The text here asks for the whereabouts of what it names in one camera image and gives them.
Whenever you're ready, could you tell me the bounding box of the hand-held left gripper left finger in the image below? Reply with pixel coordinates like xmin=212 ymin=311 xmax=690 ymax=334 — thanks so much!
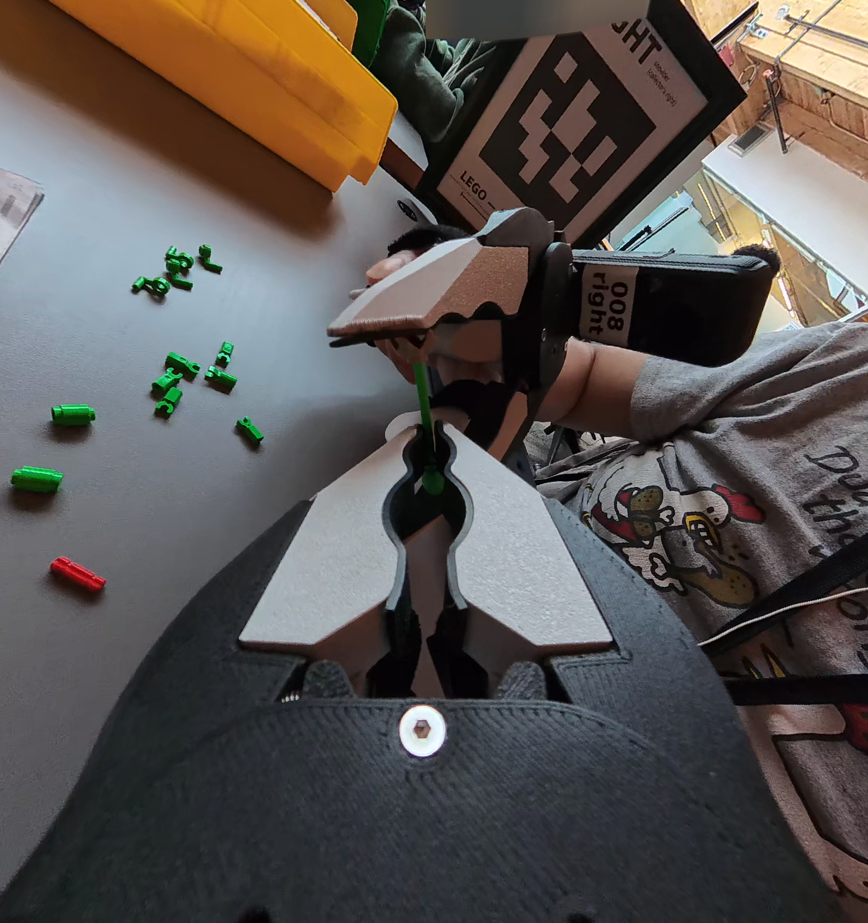
xmin=238 ymin=425 xmax=424 ymax=699

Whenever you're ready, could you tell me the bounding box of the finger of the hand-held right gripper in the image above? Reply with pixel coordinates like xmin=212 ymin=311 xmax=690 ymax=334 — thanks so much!
xmin=327 ymin=238 xmax=532 ymax=340
xmin=329 ymin=330 xmax=429 ymax=350

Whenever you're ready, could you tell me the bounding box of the green plastic bin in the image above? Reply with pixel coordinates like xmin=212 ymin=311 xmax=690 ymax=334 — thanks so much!
xmin=349 ymin=0 xmax=392 ymax=69

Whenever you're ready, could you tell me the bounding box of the lego instruction booklet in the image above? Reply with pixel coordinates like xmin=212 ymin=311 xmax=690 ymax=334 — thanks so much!
xmin=0 ymin=155 xmax=46 ymax=304

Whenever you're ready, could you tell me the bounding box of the white wall vent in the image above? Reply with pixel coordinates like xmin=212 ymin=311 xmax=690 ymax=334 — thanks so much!
xmin=726 ymin=123 xmax=775 ymax=156

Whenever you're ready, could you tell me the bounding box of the black framed marker sign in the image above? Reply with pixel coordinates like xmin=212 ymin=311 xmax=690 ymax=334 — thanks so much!
xmin=416 ymin=0 xmax=748 ymax=249

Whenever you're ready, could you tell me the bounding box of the person's right forearm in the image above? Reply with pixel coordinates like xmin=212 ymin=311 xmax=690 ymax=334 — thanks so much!
xmin=546 ymin=335 xmax=658 ymax=441

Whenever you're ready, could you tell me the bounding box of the grey printed t-shirt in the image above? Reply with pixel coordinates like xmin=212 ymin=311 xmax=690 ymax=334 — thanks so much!
xmin=535 ymin=321 xmax=868 ymax=906

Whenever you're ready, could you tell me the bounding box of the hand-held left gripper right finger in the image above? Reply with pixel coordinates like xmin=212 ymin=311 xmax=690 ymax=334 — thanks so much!
xmin=425 ymin=422 xmax=615 ymax=699

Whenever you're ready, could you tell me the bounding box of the person's right hand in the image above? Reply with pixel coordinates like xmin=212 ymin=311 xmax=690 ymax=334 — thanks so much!
xmin=349 ymin=247 xmax=442 ymax=387

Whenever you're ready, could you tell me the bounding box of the red lego pin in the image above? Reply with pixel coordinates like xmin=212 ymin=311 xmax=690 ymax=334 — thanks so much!
xmin=49 ymin=556 xmax=108 ymax=594

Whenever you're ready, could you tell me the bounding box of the yellow plastic bin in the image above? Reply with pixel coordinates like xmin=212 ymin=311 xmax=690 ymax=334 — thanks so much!
xmin=48 ymin=0 xmax=400 ymax=193

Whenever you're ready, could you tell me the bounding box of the cluster of green lego connectors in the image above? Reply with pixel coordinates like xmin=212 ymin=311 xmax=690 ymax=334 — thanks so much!
xmin=131 ymin=244 xmax=224 ymax=300
xmin=150 ymin=341 xmax=239 ymax=419

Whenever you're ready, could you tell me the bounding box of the white cord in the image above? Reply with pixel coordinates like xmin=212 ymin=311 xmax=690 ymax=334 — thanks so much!
xmin=697 ymin=583 xmax=868 ymax=646

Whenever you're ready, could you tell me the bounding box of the black shoulder strap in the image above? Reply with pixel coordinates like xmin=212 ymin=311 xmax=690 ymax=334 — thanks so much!
xmin=701 ymin=519 xmax=868 ymax=657
xmin=722 ymin=674 xmax=868 ymax=708

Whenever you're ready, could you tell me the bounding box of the green lego stick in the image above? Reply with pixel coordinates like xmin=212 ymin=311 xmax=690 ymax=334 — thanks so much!
xmin=414 ymin=362 xmax=436 ymax=473

